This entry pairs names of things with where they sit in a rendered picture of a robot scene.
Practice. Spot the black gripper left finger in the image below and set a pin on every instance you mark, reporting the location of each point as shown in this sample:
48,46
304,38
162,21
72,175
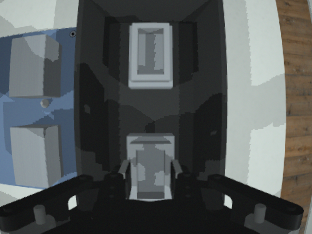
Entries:
48,208

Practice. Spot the grey metal block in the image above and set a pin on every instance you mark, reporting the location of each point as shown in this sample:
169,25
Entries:
35,67
150,170
37,154
150,56

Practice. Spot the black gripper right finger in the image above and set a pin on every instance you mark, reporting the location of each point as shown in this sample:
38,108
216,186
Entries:
251,207

